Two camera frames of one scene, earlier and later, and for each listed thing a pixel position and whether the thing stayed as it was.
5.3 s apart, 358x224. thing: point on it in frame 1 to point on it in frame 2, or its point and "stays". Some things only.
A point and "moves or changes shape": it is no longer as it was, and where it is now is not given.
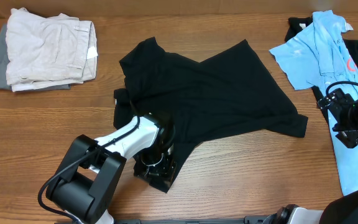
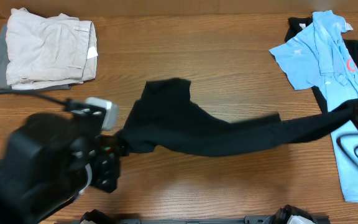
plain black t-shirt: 229,91 moves or changes shape
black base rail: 250,219 stays
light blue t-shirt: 318,54 stays
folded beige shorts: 44,51 stays
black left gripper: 166,171 to 110,151
